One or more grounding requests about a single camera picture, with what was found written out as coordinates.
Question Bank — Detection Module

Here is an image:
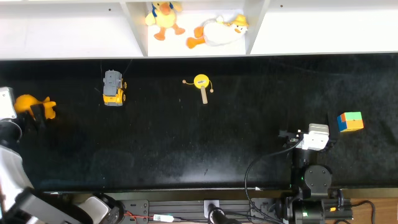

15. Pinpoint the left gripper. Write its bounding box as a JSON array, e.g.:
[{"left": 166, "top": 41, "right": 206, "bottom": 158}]
[{"left": 15, "top": 103, "right": 48, "bottom": 133}]

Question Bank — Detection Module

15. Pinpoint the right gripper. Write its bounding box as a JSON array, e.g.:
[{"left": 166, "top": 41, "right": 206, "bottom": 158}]
[{"left": 323, "top": 111, "right": 340, "bottom": 151}]

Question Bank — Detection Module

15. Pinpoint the orange dinosaur toy figure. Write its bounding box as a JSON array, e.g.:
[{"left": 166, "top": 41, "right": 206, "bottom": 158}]
[{"left": 14, "top": 94, "right": 57, "bottom": 121}]

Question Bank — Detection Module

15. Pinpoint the grey and yellow toy truck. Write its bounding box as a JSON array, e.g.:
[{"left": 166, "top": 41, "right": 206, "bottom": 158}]
[{"left": 102, "top": 70, "right": 128, "bottom": 107}]

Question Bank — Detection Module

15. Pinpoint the yellow rattle drum toy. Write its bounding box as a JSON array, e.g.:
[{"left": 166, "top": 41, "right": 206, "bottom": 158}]
[{"left": 182, "top": 73, "right": 215, "bottom": 105}]

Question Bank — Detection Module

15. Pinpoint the many-coloured puzzle cube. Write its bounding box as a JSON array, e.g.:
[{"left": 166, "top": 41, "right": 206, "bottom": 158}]
[{"left": 336, "top": 111, "right": 365, "bottom": 133}]

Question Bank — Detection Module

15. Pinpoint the white shelf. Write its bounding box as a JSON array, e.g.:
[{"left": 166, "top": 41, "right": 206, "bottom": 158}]
[{"left": 0, "top": 0, "right": 398, "bottom": 60}]

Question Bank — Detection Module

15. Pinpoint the white plush duck yellow hat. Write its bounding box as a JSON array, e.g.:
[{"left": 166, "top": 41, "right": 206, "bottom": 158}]
[{"left": 185, "top": 14, "right": 249, "bottom": 50}]

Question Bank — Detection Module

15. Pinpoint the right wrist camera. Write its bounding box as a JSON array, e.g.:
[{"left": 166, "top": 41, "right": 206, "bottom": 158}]
[{"left": 298, "top": 123, "right": 330, "bottom": 151}]

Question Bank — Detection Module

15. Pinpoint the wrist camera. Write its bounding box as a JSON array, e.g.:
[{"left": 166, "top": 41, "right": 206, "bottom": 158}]
[
  {"left": 0, "top": 86, "right": 17, "bottom": 121},
  {"left": 298, "top": 123, "right": 330, "bottom": 151}
]

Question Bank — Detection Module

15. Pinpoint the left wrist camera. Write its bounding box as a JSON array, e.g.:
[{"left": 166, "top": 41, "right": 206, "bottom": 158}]
[{"left": 0, "top": 86, "right": 17, "bottom": 121}]

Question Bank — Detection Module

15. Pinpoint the thin black cable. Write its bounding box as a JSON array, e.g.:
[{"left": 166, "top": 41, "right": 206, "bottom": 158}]
[{"left": 351, "top": 200, "right": 376, "bottom": 224}]

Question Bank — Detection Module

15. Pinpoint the mounting rail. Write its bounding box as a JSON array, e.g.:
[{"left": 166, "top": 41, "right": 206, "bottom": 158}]
[{"left": 119, "top": 198, "right": 293, "bottom": 224}]

